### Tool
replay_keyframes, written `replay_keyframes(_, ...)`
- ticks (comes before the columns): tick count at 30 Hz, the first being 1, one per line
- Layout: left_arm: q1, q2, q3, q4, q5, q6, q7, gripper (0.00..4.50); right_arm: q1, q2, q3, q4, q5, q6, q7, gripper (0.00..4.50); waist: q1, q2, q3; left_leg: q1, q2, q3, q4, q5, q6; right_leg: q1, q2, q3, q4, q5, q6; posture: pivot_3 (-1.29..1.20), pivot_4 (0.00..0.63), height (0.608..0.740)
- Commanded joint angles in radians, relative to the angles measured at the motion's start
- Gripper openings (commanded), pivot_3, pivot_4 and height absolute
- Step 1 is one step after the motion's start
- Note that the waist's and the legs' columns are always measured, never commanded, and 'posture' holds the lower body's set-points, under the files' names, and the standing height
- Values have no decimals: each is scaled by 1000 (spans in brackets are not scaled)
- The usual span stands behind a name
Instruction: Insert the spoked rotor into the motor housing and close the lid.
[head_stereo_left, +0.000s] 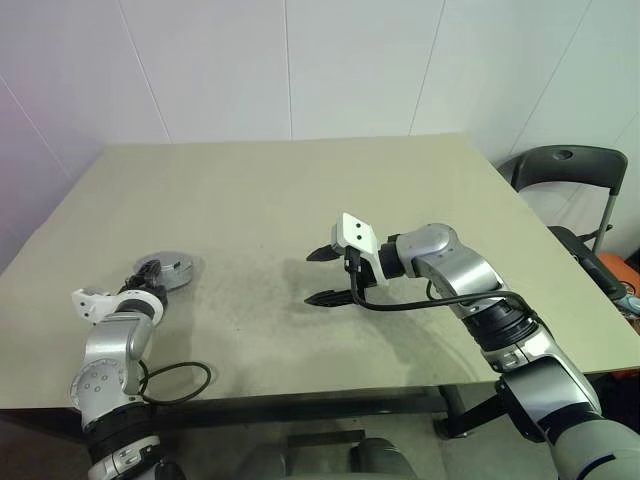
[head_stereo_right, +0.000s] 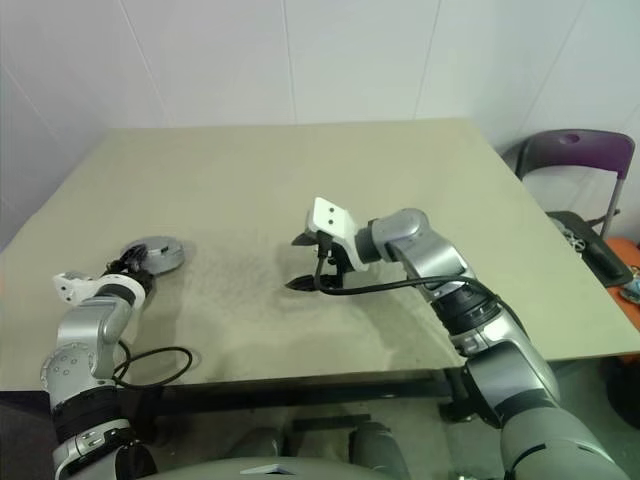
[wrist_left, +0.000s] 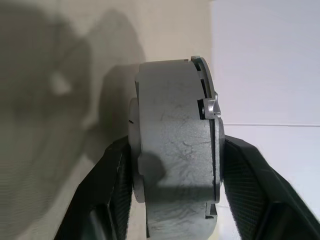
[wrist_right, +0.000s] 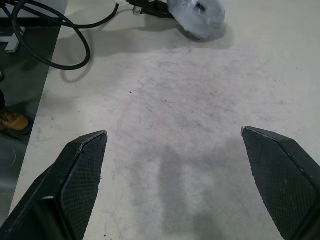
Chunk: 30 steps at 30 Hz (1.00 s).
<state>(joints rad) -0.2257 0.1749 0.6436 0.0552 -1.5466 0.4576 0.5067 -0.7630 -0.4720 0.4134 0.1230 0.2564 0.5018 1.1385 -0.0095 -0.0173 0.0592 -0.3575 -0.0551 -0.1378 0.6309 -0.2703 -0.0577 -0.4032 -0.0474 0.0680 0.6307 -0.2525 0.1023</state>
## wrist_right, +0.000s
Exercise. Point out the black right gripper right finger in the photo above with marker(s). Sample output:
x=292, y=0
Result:
x=280, y=180

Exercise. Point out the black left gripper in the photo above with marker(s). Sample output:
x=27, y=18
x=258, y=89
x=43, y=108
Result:
x=142, y=4

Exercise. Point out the light grey metal foot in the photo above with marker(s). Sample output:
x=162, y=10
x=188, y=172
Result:
x=12, y=45

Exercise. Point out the tan work boot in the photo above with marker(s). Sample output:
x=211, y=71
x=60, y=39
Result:
x=15, y=122

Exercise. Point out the black metal table frame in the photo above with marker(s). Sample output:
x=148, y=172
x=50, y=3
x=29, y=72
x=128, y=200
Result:
x=37, y=22

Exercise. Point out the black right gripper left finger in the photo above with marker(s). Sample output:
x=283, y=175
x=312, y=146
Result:
x=75, y=175

